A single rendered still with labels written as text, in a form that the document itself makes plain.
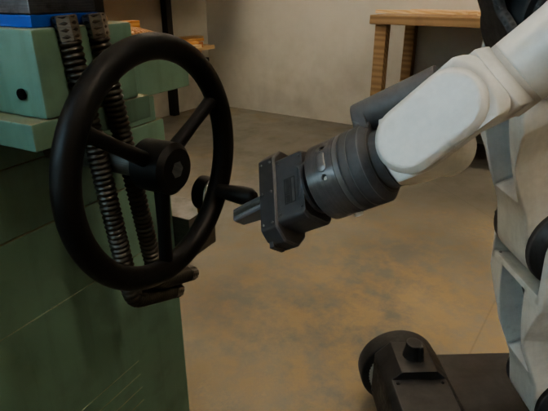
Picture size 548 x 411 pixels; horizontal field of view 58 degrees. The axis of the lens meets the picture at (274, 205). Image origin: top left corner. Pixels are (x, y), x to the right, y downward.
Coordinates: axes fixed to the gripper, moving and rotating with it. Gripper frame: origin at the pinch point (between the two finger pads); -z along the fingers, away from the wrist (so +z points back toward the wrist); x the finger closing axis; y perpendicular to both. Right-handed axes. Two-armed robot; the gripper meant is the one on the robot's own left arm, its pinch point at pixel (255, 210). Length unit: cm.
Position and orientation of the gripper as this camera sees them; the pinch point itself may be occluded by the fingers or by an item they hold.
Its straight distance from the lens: 63.1
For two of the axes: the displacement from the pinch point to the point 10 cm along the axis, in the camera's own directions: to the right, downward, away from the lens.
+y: -6.4, -2.9, -7.1
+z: 7.6, -3.0, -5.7
